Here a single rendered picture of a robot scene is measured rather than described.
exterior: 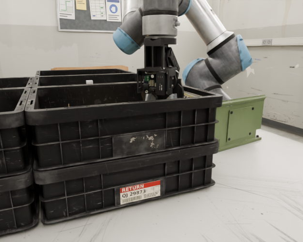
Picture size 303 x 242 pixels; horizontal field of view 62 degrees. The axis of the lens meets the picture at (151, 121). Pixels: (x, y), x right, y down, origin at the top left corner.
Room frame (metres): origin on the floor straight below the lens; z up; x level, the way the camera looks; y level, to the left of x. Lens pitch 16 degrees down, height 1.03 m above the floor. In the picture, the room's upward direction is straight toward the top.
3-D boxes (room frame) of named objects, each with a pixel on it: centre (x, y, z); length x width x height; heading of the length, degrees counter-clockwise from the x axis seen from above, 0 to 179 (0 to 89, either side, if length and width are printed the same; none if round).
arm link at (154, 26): (0.58, -0.02, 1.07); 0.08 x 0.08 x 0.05
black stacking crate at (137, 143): (0.61, 0.08, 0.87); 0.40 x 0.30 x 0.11; 112
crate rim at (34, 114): (0.61, 0.08, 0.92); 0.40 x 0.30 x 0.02; 112
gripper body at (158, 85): (0.57, -0.02, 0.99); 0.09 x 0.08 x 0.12; 161
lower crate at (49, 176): (0.61, 0.08, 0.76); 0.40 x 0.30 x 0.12; 112
